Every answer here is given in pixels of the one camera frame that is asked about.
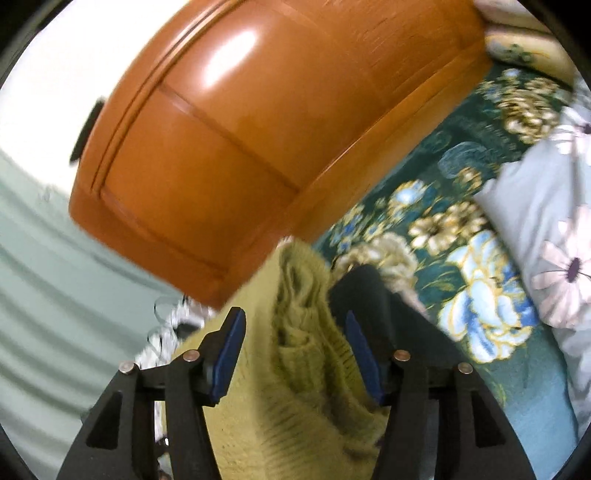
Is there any cream floral pillow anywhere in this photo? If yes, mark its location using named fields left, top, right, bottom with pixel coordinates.
left=473, top=0, right=550, bottom=33

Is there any yellow floral pillow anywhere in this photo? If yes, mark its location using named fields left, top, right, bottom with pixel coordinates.
left=485, top=26, right=576, bottom=86

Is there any pale green curtain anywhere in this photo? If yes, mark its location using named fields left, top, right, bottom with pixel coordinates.
left=1, top=158, right=180, bottom=479

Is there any orange wooden headboard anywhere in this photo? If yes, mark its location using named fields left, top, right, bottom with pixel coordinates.
left=69, top=0, right=490, bottom=307

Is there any olive green knit sweater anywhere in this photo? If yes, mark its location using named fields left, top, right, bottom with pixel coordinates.
left=175, top=240, right=388, bottom=480

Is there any light blue floral duvet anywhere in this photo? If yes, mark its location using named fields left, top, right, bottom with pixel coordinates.
left=476, top=75, right=590, bottom=435

